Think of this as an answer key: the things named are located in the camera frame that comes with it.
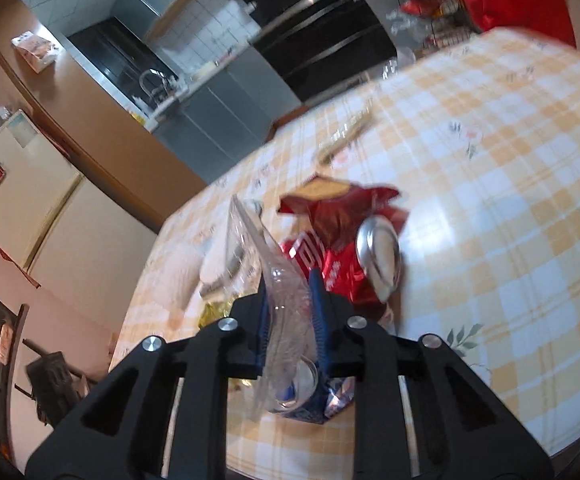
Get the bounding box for red foil snack bag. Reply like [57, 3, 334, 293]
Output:
[277, 175, 401, 256]

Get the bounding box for red drink can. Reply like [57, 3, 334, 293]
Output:
[280, 217, 406, 311]

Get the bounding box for chrome kitchen faucet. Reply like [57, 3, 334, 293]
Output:
[139, 69, 178, 98]

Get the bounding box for hanging snack bag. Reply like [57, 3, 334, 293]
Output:
[11, 31, 61, 72]

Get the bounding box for cream refrigerator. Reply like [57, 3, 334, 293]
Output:
[0, 110, 161, 286]

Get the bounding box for black chair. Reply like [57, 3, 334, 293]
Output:
[15, 302, 96, 426]

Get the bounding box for blue foil wrapper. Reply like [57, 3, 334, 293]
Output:
[270, 375, 356, 426]

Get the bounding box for wooden door frame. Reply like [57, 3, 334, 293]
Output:
[0, 0, 211, 221]

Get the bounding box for yellow checkered tablecloth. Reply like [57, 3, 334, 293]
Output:
[110, 27, 580, 471]

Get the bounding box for slim clear wrapper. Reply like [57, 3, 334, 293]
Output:
[315, 105, 376, 166]

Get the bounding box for gold red wrapper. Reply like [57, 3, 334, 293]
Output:
[197, 297, 243, 333]

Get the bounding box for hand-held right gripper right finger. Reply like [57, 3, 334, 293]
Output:
[310, 267, 556, 480]

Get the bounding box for black wire storage rack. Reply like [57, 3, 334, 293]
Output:
[375, 0, 476, 51]

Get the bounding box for white foam net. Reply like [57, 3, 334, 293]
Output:
[160, 240, 231, 311]

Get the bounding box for grey lower kitchen cabinets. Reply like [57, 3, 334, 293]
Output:
[152, 55, 303, 186]

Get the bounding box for red paper poster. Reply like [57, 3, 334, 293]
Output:
[0, 245, 41, 288]

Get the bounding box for clear plastic package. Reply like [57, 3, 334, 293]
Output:
[225, 195, 321, 423]

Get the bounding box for white fridge label sticker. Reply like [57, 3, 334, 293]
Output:
[5, 122, 38, 148]

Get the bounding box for dark kitchen window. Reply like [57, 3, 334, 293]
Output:
[67, 17, 171, 111]

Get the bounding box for clear plastic bags heap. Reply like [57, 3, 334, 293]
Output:
[385, 10, 421, 81]

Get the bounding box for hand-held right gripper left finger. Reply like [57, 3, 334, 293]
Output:
[25, 280, 271, 480]

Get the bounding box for black built-in oven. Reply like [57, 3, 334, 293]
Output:
[230, 0, 398, 106]

